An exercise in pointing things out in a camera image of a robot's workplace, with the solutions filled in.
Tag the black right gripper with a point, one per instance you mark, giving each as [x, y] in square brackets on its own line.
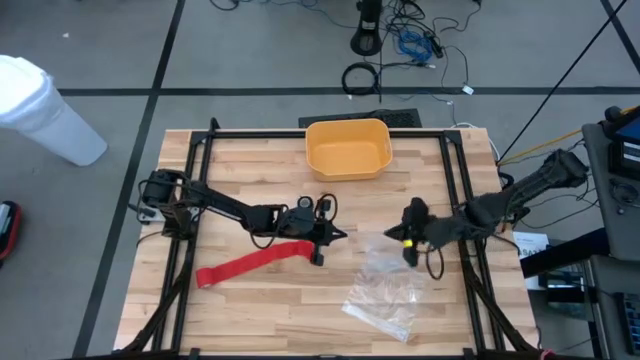
[420, 232]

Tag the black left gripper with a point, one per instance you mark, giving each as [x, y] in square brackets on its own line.
[300, 222]

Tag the clear plastic zip bag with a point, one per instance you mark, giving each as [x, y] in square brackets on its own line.
[385, 310]
[380, 255]

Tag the red bandage strip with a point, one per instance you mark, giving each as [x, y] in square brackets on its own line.
[250, 261]

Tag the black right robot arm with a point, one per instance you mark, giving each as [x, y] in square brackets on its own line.
[525, 187]

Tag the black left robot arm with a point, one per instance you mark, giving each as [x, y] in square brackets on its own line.
[220, 202]

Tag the yellow plastic bin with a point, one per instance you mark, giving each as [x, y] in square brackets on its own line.
[350, 155]

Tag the black perforated floor panel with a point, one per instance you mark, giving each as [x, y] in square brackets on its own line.
[400, 119]

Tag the white paper sheet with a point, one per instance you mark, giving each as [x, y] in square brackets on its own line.
[530, 245]

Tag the black power strip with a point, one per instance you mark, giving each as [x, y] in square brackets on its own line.
[434, 45]

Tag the black stand base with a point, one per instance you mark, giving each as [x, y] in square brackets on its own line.
[366, 42]

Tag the grey equipment cart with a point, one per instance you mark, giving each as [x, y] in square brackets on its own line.
[610, 210]

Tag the black slanted pole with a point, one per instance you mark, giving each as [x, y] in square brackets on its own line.
[563, 80]

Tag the white trash bin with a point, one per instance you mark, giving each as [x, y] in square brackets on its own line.
[45, 115]

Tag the red and black case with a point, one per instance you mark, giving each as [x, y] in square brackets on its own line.
[10, 235]

